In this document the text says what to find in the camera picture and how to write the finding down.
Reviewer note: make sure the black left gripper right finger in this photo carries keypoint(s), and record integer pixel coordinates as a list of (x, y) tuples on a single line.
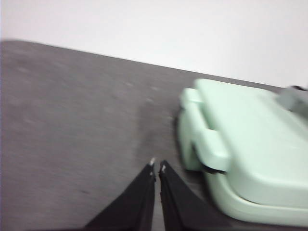
[(178, 207)]

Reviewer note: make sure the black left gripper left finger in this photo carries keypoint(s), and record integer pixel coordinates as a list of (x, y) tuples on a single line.
[(134, 204)]

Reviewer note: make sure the mint green breakfast machine base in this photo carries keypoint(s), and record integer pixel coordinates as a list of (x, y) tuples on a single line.
[(240, 208)]

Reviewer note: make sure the mint green grill cover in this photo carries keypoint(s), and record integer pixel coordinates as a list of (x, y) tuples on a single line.
[(252, 144)]

